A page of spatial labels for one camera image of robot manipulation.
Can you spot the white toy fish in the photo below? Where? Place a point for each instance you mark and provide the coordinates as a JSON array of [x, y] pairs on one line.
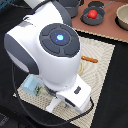
[[55, 101]]

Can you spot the red toy tomato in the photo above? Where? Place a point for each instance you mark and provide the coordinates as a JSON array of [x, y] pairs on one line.
[[92, 14]]

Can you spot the grey frying pan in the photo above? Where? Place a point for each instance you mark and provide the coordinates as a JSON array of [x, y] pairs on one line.
[[99, 7]]

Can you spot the light blue milk carton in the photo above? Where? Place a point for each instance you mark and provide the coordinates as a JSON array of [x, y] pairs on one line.
[[31, 85]]

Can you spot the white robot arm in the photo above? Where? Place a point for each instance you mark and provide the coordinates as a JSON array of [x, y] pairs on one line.
[[46, 45]]

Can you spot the round wooden plate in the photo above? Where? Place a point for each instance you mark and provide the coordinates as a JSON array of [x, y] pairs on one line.
[[81, 68]]

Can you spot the woven beige placemat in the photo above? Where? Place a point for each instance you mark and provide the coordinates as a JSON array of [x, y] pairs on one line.
[[93, 74]]

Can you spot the wooden toy stove board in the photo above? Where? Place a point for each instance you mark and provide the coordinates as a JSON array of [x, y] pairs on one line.
[[108, 28]]

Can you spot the grey cooking pot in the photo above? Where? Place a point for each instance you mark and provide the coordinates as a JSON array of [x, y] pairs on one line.
[[71, 6]]

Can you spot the cream sink bowl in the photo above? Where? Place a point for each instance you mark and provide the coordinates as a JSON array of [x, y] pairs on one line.
[[122, 14]]

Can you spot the wooden handled toy knife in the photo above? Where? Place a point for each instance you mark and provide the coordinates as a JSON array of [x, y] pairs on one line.
[[89, 59]]

